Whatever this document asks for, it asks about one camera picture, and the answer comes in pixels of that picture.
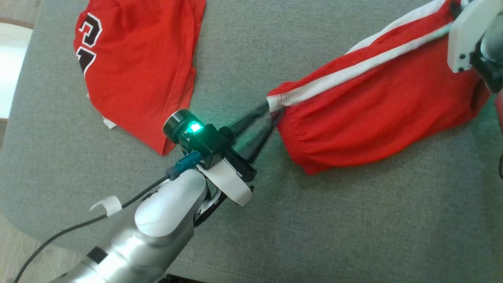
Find grey fabric sofa seat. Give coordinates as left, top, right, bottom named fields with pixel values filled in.
left=0, top=0, right=503, bottom=283

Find red shorts white stripe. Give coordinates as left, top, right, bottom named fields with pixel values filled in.
left=267, top=0, right=492, bottom=175

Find white cable clip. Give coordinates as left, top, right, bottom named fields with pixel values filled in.
left=90, top=195, right=123, bottom=217

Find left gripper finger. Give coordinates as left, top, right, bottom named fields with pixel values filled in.
left=246, top=111, right=284, bottom=162
left=229, top=103, right=272, bottom=138

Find red jersey white sleeves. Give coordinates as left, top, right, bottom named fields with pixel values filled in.
left=73, top=0, right=207, bottom=156

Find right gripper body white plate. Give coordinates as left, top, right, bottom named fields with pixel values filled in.
left=447, top=0, right=503, bottom=93

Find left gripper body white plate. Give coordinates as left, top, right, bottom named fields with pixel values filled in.
left=196, top=127, right=258, bottom=207

